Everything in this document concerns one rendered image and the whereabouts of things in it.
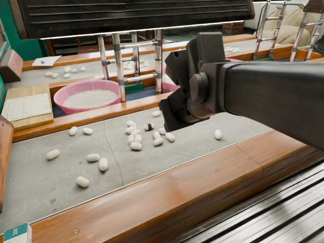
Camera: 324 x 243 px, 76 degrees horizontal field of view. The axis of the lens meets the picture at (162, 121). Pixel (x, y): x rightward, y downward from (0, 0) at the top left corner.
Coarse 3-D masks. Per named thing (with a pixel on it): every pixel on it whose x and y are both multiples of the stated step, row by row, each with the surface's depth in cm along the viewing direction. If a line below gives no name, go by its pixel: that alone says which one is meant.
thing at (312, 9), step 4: (312, 0) 78; (316, 0) 77; (320, 0) 76; (308, 4) 80; (312, 4) 78; (316, 4) 77; (320, 4) 76; (304, 8) 81; (308, 8) 80; (312, 8) 79; (316, 8) 78; (320, 8) 77; (308, 12) 80; (312, 12) 79; (316, 12) 78; (320, 12) 77
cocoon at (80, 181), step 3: (78, 177) 48; (81, 177) 48; (78, 180) 47; (81, 180) 47; (84, 180) 47; (87, 180) 47; (78, 183) 47; (81, 183) 47; (84, 183) 47; (87, 183) 47; (81, 186) 47; (84, 186) 47
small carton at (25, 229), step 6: (12, 228) 35; (18, 228) 35; (24, 228) 35; (30, 228) 36; (6, 234) 34; (12, 234) 34; (18, 234) 34; (24, 234) 34; (30, 234) 35; (6, 240) 33; (12, 240) 33; (18, 240) 33; (24, 240) 33; (30, 240) 35
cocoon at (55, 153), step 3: (54, 150) 55; (57, 150) 56; (48, 153) 54; (51, 153) 54; (54, 153) 55; (57, 153) 55; (48, 156) 54; (51, 156) 54; (54, 156) 55; (48, 159) 54; (51, 159) 55
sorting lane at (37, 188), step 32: (96, 128) 67; (192, 128) 67; (224, 128) 67; (256, 128) 67; (32, 160) 55; (64, 160) 55; (128, 160) 55; (160, 160) 55; (192, 160) 55; (32, 192) 46; (64, 192) 46; (96, 192) 46; (0, 224) 40
